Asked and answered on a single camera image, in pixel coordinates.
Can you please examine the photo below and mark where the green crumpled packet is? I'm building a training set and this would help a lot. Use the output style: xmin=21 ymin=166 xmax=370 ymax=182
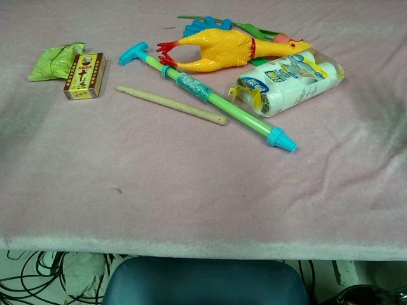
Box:
xmin=27 ymin=41 xmax=87 ymax=83

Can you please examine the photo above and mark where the yellow rubber chicken toy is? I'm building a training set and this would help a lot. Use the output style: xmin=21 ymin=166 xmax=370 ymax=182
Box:
xmin=155 ymin=27 xmax=312 ymax=74

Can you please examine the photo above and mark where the pale wooden stick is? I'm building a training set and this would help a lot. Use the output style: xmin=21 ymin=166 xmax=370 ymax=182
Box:
xmin=115 ymin=85 xmax=230 ymax=127

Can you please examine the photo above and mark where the pink fleece table cloth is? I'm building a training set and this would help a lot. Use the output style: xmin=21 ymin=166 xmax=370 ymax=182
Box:
xmin=0 ymin=0 xmax=407 ymax=262

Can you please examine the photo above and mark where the white roll pack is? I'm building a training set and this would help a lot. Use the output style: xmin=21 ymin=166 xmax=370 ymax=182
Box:
xmin=228 ymin=50 xmax=348 ymax=119

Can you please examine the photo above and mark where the green blue water squirter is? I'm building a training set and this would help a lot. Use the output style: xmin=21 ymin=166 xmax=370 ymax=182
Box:
xmin=118 ymin=41 xmax=299 ymax=153

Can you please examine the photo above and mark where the black floor cable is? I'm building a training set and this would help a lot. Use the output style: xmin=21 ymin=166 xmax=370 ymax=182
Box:
xmin=0 ymin=250 xmax=113 ymax=305

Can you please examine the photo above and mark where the blue hand clapper toy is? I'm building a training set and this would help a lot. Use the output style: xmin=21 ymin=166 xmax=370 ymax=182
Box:
xmin=183 ymin=16 xmax=273 ymax=67

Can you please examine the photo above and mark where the yellow red spice box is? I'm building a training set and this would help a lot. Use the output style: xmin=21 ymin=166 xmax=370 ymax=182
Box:
xmin=63 ymin=52 xmax=107 ymax=102

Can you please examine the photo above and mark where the artificial pink tulip flower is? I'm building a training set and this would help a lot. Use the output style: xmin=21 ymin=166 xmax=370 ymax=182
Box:
xmin=176 ymin=15 xmax=300 ymax=44

